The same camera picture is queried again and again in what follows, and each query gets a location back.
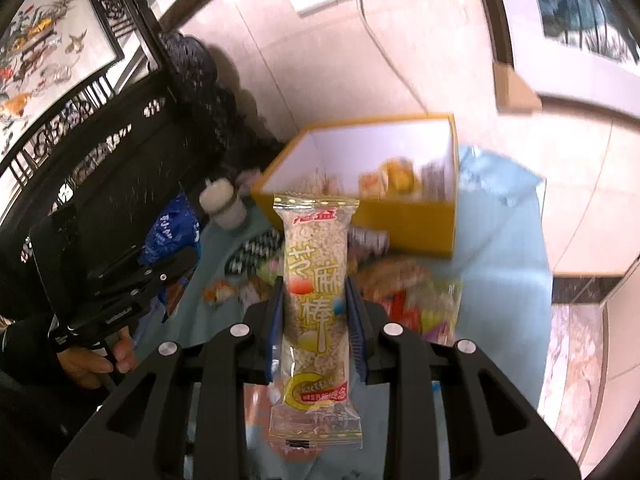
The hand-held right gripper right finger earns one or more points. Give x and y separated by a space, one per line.
355 330

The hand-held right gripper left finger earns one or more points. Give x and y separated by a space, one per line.
276 320

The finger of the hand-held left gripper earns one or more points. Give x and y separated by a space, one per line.
170 262
117 262

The blue snack packet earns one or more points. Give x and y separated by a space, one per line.
167 230

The pile of mixed snack packets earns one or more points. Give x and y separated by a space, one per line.
395 275

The clear rice stick packet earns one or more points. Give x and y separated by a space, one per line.
315 260

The yellow cardboard box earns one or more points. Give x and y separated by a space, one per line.
410 230

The orange red chips packet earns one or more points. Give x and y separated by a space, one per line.
392 175

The person's left hand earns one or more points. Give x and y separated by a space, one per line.
80 365

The beige lidded cup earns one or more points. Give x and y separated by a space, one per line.
225 210

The dark carved wooden chair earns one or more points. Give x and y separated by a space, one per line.
125 150

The small pink object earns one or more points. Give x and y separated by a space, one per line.
248 180

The teal printed tablecloth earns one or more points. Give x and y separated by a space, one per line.
500 240

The painted fish and bird panel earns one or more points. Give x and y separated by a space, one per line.
50 60

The beige cabinet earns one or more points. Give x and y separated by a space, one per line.
625 340

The cardboard corner protector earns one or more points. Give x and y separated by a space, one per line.
515 87

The framed lotus painting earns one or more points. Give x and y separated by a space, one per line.
575 20

